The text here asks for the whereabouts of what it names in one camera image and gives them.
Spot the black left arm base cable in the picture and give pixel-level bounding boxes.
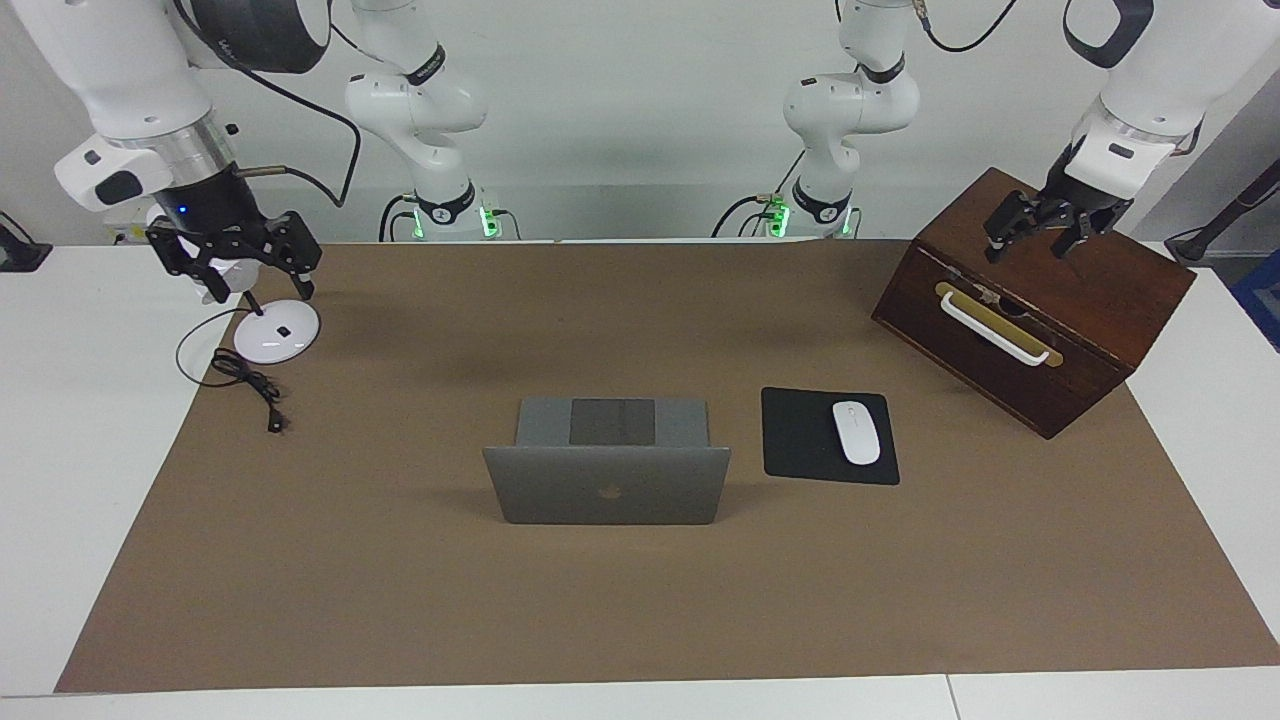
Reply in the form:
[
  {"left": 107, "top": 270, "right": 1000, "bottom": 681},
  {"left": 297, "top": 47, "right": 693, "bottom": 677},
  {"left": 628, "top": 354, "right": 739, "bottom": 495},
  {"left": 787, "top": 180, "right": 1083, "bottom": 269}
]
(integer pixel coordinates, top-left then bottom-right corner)
[{"left": 712, "top": 150, "right": 806, "bottom": 239}]

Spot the dark wooden box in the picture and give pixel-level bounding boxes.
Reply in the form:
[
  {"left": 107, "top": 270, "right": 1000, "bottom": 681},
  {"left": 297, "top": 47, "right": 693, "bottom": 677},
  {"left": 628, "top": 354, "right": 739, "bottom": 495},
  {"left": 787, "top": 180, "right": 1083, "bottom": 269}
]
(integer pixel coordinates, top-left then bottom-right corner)
[{"left": 871, "top": 166, "right": 1198, "bottom": 441}]

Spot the black tripod stand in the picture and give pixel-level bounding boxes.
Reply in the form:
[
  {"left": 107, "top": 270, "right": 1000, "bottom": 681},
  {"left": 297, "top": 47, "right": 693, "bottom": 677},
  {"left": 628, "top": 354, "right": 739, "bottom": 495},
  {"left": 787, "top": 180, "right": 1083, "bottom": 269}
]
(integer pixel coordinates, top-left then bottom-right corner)
[{"left": 1165, "top": 158, "right": 1280, "bottom": 263}]

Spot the brown table mat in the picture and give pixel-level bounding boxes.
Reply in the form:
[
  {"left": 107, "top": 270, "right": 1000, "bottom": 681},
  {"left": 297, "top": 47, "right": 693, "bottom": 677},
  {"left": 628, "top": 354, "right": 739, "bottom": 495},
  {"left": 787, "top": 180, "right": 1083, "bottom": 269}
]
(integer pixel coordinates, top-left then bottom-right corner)
[{"left": 55, "top": 240, "right": 1280, "bottom": 694}]

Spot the black mouse pad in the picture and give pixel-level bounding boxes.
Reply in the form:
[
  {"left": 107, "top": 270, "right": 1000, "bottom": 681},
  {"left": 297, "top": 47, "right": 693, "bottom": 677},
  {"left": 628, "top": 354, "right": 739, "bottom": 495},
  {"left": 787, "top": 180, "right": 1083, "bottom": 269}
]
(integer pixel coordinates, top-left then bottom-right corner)
[{"left": 761, "top": 387, "right": 901, "bottom": 487}]

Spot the grey laptop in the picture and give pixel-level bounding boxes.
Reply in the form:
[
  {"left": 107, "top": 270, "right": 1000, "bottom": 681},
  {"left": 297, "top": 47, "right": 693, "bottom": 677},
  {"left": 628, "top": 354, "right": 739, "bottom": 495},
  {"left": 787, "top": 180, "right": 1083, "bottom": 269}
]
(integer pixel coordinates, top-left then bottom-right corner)
[{"left": 482, "top": 396, "right": 732, "bottom": 526}]

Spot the white desk lamp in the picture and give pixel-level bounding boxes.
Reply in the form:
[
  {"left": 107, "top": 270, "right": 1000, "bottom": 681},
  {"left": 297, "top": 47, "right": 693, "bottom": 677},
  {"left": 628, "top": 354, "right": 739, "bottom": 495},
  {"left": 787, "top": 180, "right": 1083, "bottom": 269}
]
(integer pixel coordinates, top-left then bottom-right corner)
[{"left": 148, "top": 205, "right": 321, "bottom": 365}]

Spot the black right arm base cable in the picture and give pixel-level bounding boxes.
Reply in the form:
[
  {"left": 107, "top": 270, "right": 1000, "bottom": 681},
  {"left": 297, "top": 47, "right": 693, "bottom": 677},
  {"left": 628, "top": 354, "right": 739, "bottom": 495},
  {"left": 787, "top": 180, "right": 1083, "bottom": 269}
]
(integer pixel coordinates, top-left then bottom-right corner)
[{"left": 378, "top": 193, "right": 421, "bottom": 242}]

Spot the white box handle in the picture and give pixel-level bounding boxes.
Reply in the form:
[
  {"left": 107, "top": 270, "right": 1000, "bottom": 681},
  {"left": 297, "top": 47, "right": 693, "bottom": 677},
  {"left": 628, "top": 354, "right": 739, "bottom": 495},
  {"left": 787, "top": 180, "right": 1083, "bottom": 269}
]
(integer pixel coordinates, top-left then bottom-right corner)
[{"left": 940, "top": 291, "right": 1053, "bottom": 367}]

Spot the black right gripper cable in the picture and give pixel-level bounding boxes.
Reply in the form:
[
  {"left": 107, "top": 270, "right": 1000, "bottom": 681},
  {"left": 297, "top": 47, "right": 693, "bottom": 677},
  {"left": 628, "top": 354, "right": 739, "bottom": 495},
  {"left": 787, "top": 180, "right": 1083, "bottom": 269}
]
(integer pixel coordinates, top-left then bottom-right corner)
[{"left": 175, "top": 0, "right": 363, "bottom": 209}]

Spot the brass handle plate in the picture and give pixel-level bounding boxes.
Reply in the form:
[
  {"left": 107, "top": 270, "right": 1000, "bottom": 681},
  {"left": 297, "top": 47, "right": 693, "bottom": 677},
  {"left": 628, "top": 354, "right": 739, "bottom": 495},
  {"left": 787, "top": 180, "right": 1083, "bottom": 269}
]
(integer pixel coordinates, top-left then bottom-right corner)
[{"left": 935, "top": 281, "right": 1064, "bottom": 369}]

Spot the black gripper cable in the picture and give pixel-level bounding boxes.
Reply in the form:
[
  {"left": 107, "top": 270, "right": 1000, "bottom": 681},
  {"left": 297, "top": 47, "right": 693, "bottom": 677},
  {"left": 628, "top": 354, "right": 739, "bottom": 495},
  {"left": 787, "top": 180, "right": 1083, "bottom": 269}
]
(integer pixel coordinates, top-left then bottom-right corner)
[
  {"left": 175, "top": 0, "right": 363, "bottom": 209},
  {"left": 915, "top": 0, "right": 1021, "bottom": 53}
]

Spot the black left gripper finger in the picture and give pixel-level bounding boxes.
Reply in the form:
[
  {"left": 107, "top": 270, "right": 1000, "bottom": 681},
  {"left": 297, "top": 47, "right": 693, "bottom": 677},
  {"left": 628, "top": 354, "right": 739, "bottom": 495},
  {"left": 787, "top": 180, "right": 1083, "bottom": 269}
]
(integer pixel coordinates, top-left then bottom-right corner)
[
  {"left": 984, "top": 188, "right": 1043, "bottom": 264},
  {"left": 1050, "top": 205, "right": 1113, "bottom": 261}
]

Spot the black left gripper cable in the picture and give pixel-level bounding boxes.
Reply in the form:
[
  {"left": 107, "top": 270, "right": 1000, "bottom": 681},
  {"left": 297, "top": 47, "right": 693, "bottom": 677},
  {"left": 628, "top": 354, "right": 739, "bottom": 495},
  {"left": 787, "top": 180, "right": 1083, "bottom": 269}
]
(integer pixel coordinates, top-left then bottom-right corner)
[{"left": 915, "top": 0, "right": 1021, "bottom": 53}]

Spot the white computer mouse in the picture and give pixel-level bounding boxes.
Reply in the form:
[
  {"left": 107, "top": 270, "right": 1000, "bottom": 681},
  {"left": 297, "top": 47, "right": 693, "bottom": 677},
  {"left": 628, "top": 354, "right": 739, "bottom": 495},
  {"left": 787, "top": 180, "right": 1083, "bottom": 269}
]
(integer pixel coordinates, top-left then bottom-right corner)
[{"left": 832, "top": 400, "right": 882, "bottom": 467}]

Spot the blue crate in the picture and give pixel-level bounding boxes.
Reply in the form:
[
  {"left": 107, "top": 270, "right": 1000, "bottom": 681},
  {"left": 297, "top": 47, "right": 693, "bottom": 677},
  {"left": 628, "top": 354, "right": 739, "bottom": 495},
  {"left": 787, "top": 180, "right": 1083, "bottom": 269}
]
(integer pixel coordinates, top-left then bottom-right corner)
[{"left": 1230, "top": 250, "right": 1280, "bottom": 351}]

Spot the white power socket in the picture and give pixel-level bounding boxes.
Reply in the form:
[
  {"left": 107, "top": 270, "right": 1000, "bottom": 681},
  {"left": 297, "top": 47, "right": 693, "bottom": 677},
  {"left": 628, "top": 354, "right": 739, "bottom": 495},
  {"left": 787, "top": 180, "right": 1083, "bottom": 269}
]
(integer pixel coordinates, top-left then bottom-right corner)
[{"left": 105, "top": 205, "right": 153, "bottom": 246}]

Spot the black clamp mount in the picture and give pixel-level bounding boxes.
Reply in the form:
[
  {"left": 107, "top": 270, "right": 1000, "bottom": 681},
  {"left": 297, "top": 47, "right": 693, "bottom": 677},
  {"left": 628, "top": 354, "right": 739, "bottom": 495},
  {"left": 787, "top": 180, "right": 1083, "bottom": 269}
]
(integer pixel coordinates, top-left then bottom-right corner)
[{"left": 0, "top": 212, "right": 53, "bottom": 273}]

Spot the black arm base cable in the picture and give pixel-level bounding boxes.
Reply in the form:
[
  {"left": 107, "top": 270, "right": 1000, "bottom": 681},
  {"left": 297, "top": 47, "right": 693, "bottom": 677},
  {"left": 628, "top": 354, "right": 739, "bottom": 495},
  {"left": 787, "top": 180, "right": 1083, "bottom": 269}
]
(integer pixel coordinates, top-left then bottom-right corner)
[
  {"left": 378, "top": 193, "right": 421, "bottom": 242},
  {"left": 712, "top": 150, "right": 806, "bottom": 239}
]

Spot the black lamp power cable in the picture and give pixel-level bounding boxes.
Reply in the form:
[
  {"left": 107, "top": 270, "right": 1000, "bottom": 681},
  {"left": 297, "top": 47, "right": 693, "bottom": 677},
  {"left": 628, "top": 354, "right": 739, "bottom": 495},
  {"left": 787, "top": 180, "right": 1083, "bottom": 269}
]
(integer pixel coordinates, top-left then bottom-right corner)
[{"left": 177, "top": 305, "right": 291, "bottom": 436}]

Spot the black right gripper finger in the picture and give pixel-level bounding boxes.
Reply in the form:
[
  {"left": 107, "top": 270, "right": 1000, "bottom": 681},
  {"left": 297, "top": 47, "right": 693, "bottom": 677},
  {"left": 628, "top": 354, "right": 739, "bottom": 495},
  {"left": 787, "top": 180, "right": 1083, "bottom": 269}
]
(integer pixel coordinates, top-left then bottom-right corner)
[
  {"left": 146, "top": 226, "right": 227, "bottom": 304},
  {"left": 250, "top": 211, "right": 323, "bottom": 301}
]

